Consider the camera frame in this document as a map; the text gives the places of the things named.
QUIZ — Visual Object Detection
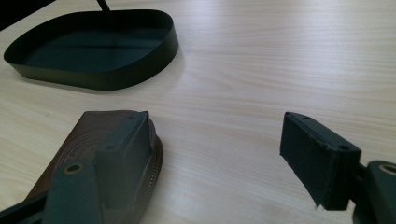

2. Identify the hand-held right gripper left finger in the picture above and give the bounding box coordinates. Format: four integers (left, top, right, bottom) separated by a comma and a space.
41, 110, 154, 224

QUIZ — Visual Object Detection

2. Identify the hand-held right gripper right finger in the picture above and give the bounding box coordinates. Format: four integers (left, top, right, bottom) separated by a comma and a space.
279, 111, 396, 224

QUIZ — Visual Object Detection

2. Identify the brown leather pouch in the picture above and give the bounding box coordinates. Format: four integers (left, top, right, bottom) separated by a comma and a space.
26, 109, 164, 224

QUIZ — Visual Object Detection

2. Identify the black key rack with tray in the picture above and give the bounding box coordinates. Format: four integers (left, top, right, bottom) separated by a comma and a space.
3, 0, 179, 91

